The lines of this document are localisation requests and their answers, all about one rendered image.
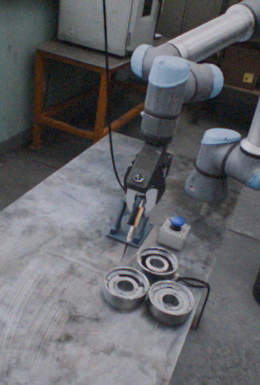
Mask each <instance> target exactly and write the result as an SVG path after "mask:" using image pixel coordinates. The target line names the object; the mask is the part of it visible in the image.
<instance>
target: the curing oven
mask: <svg viewBox="0 0 260 385"><path fill-rule="evenodd" d="M105 7H106V22H107V52H108V53H112V54H116V55H119V56H118V59H123V57H124V56H126V55H129V54H130V53H133V52H135V49H136V48H137V47H139V46H140V45H143V44H148V45H154V41H155V37H156V29H157V25H158V20H159V17H160V13H161V8H162V0H105ZM57 39H61V40H64V42H63V44H68V42H72V43H75V44H80V45H83V46H87V47H92V48H95V49H99V50H101V51H104V19H103V4H102V0H59V21H58V33H57ZM104 52H105V51H104Z"/></svg>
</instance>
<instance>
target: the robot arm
mask: <svg viewBox="0 0 260 385"><path fill-rule="evenodd" d="M249 38H254V39H259V40H260V0H244V2H241V3H239V4H236V5H233V6H231V7H230V8H229V9H228V10H227V11H226V13H225V14H223V15H222V16H220V17H219V18H217V19H215V20H211V21H210V22H208V23H205V24H204V25H202V26H199V27H198V28H196V29H193V30H190V31H188V32H187V33H186V34H184V35H181V36H180V37H178V38H175V39H173V40H171V41H169V42H166V43H164V44H162V45H160V46H158V47H154V46H153V45H148V44H143V45H140V46H139V47H137V48H136V49H135V52H134V53H133V55H132V60H131V67H132V71H133V72H134V73H135V75H137V76H138V77H140V78H143V79H144V80H148V81H149V85H148V90H147V97H146V103H145V108H144V112H141V117H142V120H141V133H140V137H141V138H142V139H143V140H145V142H144V143H143V146H142V148H141V150H140V151H139V152H138V153H136V155H135V156H136V157H135V159H133V160H132V161H131V163H132V167H131V166H129V167H128V168H127V172H126V173H125V177H124V181H123V182H124V189H125V197H126V201H127V205H128V209H129V210H130V213H131V212H132V208H133V206H135V201H136V199H137V193H138V192H140V193H146V197H147V203H146V205H144V207H145V208H146V210H144V212H143V217H144V219H146V218H148V216H150V215H151V213H152V212H153V211H154V210H155V208H156V206H157V204H158V203H159V200H160V198H161V197H162V196H163V194H164V192H165V188H166V183H165V179H166V177H167V176H168V173H169V170H170V167H171V160H172V156H173V154H172V153H168V152H167V148H168V144H170V143H171V142H172V139H173V136H174V134H175V130H177V124H178V120H179V117H180V110H181V107H182V104H183V103H187V102H195V101H199V100H202V101H204V100H207V99H209V98H212V97H214V96H216V95H218V94H219V92H220V90H221V88H222V84H223V78H222V73H221V71H220V70H219V69H218V68H217V67H216V66H215V65H208V64H202V65H199V64H196V63H197V62H200V61H201V60H203V59H205V58H207V57H208V56H209V55H211V54H213V53H215V52H216V51H218V50H221V49H223V48H225V47H227V46H228V45H230V44H233V43H234V42H244V41H246V40H247V39H249ZM240 140H241V135H240V133H238V132H236V131H233V130H230V129H209V130H208V131H206V132H205V133H204V137H203V140H202V141H201V147H200V150H199V154H198V158H197V162H196V164H195V169H194V171H193V172H192V173H191V174H190V176H189V178H188V179H187V181H186V185H185V190H186V191H187V193H188V194H190V196H192V197H193V198H195V199H198V200H200V202H206V203H211V204H217V203H221V202H224V201H225V199H226V197H227V195H228V177H230V178H232V179H235V180H236V181H238V182H240V183H242V184H243V185H245V186H246V187H249V188H251V189H254V190H257V191H260V98H259V101H258V105H257V108H256V111H255V116H254V119H253V121H252V123H251V126H250V129H249V134H248V136H247V138H245V139H244V140H242V141H241V142H240ZM167 155H169V156H167ZM168 166H169V167H168ZM166 168H167V169H166ZM165 169H166V172H165V177H163V176H164V171H165Z"/></svg>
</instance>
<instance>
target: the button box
mask: <svg viewBox="0 0 260 385"><path fill-rule="evenodd" d="M189 229H190V226H189V225H186V224H185V223H184V225H183V226H178V228H175V227H174V225H172V224H171V223H170V219H169V218H167V219H166V221H165V223H164V224H163V226H162V227H161V229H160V231H159V237H158V241H157V243H160V244H163V245H165V246H167V247H170V248H173V249H175V250H179V251H181V250H182V248H183V245H184V244H185V242H186V239H187V238H188V234H189Z"/></svg>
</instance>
